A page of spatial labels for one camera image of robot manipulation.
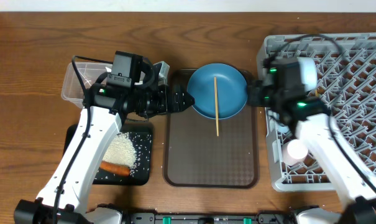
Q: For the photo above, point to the spilled white rice pile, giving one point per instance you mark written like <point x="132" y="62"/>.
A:
<point x="132" y="149"/>

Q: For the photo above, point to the brown serving tray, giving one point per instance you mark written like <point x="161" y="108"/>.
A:
<point x="196" y="157"/>

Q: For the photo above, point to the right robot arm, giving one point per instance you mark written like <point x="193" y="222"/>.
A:
<point x="311" y="122"/>

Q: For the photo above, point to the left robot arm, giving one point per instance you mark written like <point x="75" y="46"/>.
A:
<point x="64" y="199"/>

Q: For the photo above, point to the orange carrot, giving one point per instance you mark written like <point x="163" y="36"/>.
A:
<point x="116" y="169"/>

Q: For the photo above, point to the black plastic tray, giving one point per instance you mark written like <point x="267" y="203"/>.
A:
<point x="105" y="178"/>

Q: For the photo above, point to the dark blue plate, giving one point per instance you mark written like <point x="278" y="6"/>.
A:
<point x="232" y="90"/>

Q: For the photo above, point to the light blue cup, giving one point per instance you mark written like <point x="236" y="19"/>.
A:
<point x="282" y="128"/>

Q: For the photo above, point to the pink cup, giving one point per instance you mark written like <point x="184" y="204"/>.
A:
<point x="294" y="152"/>

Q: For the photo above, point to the light blue rice bowl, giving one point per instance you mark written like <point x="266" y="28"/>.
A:
<point x="308" y="73"/>

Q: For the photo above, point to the grey dishwasher rack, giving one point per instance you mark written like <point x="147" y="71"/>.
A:
<point x="348" y="84"/>

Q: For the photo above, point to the clear plastic bin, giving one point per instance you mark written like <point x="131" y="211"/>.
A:
<point x="90" y="71"/>

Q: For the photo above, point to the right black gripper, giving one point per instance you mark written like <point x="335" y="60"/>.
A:
<point x="254" y="96"/>

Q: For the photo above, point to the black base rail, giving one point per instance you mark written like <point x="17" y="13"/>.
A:
<point x="206" y="218"/>

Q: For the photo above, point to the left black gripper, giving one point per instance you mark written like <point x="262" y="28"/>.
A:
<point x="175" y="102"/>

